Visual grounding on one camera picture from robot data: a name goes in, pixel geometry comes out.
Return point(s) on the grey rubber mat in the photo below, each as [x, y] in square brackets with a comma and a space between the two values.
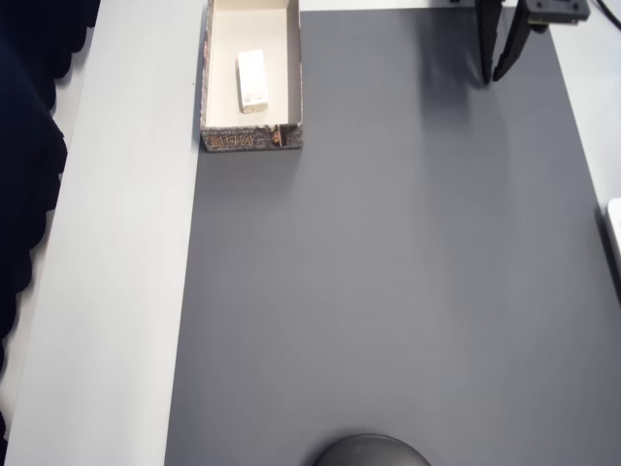
[388, 242]

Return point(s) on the patterned cardboard box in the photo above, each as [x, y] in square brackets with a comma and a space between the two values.
[228, 143]

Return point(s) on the small white block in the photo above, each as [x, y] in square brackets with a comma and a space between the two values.
[252, 77]

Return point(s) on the dark blue curtain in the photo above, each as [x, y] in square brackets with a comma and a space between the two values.
[24, 145]

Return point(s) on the black round-base camera stand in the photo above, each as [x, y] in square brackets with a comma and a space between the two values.
[371, 454]

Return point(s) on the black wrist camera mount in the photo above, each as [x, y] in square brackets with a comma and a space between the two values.
[558, 9]

